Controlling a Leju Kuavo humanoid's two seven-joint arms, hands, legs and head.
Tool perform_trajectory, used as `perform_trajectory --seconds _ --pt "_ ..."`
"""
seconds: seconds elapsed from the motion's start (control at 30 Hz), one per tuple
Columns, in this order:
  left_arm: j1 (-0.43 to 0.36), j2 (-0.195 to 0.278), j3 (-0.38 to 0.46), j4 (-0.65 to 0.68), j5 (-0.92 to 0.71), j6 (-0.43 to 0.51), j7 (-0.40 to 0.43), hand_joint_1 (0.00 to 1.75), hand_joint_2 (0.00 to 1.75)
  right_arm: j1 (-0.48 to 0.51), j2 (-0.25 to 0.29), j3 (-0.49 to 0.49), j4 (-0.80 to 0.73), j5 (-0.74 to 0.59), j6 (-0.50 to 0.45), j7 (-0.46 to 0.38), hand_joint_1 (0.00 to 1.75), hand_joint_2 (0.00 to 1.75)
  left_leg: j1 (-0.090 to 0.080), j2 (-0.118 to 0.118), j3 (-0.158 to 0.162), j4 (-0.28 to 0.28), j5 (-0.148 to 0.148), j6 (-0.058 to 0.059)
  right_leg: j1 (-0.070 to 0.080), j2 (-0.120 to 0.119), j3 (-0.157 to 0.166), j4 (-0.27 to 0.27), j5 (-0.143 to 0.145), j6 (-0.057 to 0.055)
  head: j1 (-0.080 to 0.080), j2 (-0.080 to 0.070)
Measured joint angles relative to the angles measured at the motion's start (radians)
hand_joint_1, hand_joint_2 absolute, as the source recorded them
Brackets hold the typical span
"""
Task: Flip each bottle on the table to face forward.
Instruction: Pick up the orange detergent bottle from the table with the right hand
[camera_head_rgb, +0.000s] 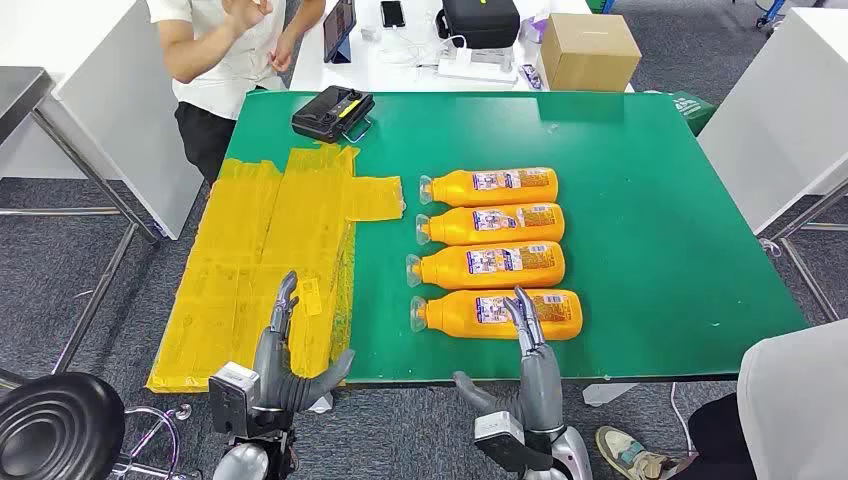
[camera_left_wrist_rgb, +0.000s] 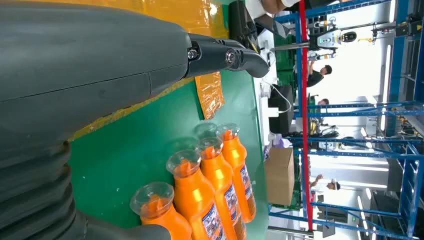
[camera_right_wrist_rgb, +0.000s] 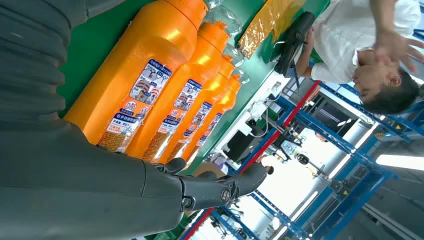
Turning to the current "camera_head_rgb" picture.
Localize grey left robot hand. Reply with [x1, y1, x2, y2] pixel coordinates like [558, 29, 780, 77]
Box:
[251, 270, 356, 415]

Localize orange detergent bottle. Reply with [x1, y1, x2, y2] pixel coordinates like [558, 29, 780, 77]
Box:
[409, 288, 584, 342]
[418, 166, 560, 209]
[415, 202, 566, 247]
[405, 241, 567, 291]

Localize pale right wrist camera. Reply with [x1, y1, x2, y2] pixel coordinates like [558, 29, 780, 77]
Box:
[473, 410, 554, 475]

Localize yellow taped cardboard mat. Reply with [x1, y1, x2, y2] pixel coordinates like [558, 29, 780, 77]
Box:
[145, 144, 405, 395]

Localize steel table legs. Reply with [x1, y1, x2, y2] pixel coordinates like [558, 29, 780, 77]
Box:
[757, 178, 848, 325]

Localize black tablet on stand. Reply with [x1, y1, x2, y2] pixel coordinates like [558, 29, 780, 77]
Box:
[323, 0, 358, 65]

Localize white power strip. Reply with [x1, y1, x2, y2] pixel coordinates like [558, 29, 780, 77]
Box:
[437, 47, 519, 85]

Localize person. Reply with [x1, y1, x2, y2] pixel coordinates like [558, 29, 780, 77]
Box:
[145, 0, 327, 187]
[594, 317, 848, 480]

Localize black carrying case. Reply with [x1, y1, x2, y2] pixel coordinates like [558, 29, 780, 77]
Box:
[435, 0, 521, 50]

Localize white desk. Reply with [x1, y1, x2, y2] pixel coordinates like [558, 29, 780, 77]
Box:
[0, 0, 205, 241]
[696, 6, 848, 236]
[289, 0, 636, 94]

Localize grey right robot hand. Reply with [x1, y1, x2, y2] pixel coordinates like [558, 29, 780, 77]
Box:
[453, 286, 564, 435]

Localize steel table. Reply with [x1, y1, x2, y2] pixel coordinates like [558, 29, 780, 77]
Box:
[0, 66, 162, 392]

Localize purple plastic bag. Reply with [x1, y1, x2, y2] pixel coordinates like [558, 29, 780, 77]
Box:
[519, 9, 552, 44]

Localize black remote controller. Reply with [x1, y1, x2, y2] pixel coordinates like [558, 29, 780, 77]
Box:
[291, 85, 376, 144]

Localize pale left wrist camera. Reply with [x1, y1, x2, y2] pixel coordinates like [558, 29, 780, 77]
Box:
[208, 362, 261, 439]

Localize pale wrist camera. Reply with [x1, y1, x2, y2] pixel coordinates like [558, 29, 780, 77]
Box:
[208, 362, 261, 439]
[473, 410, 554, 475]

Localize white charging cable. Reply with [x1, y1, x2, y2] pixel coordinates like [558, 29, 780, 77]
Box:
[380, 26, 468, 68]

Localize person's left hand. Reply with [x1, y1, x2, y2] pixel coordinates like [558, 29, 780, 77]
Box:
[268, 31, 301, 74]

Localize brown cardboard box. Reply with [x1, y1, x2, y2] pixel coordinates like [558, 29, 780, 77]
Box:
[539, 13, 643, 93]

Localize black round stool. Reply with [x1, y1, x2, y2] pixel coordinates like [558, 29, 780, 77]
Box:
[0, 370, 195, 480]

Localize person's right hand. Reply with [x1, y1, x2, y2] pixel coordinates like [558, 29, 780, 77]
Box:
[221, 0, 274, 33]

